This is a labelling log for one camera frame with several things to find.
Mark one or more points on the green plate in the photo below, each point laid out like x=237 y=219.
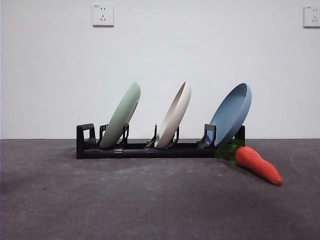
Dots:
x=120 y=117

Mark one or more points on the orange carrot with green leaves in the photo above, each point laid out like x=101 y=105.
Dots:
x=257 y=165

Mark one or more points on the beige plate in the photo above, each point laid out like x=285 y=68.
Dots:
x=175 y=115

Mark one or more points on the black plate rack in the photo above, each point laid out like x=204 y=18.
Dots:
x=140 y=153

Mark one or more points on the blue plate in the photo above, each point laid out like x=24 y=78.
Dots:
x=230 y=117

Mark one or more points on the white wall socket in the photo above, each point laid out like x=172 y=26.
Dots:
x=312 y=16
x=103 y=15

